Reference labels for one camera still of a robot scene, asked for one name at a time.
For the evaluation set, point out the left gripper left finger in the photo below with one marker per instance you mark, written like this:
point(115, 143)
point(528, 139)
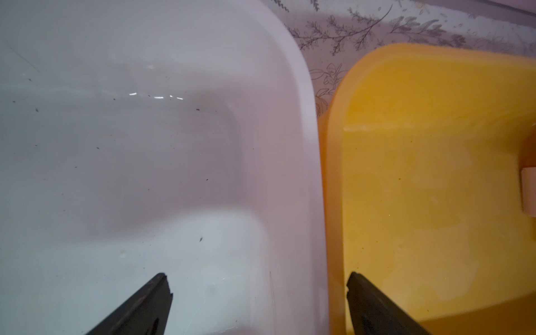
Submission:
point(145, 312)

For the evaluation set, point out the pink sharpener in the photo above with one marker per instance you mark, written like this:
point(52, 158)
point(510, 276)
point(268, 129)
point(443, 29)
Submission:
point(528, 189)

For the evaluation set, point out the yellow plastic storage tray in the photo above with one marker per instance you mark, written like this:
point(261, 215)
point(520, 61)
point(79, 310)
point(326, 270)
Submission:
point(421, 152)

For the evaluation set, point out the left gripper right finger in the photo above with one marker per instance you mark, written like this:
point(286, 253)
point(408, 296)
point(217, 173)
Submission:
point(372, 312)

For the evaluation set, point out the white plastic storage tray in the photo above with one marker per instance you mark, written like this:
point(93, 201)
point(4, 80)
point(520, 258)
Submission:
point(145, 137)

